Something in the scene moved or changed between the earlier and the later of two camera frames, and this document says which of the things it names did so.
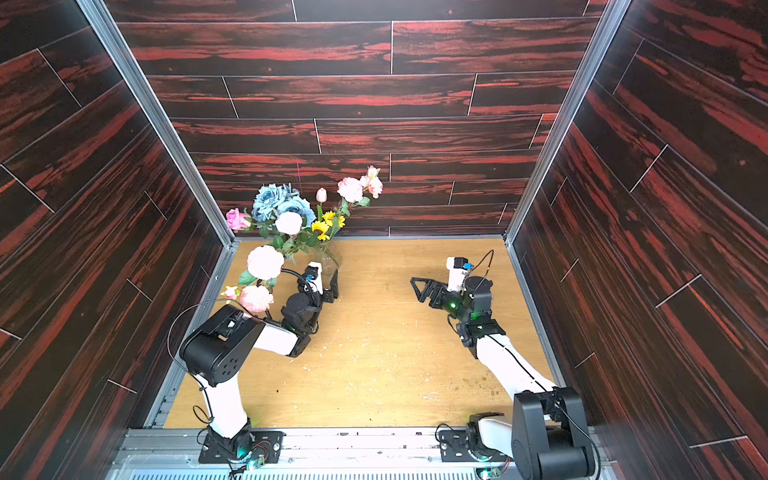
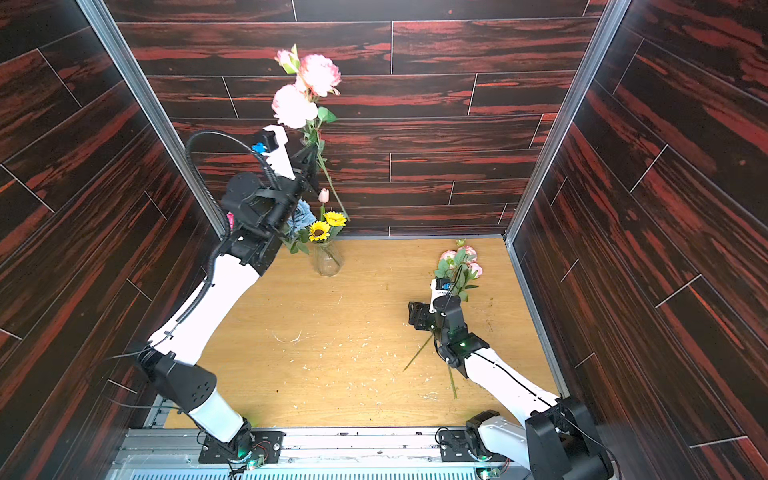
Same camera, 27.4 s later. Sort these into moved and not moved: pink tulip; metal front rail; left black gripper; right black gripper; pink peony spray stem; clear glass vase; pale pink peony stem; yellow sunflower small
Moved: pink peony spray stem; right black gripper; pale pink peony stem; left black gripper
Not moved: metal front rail; pink tulip; yellow sunflower small; clear glass vase
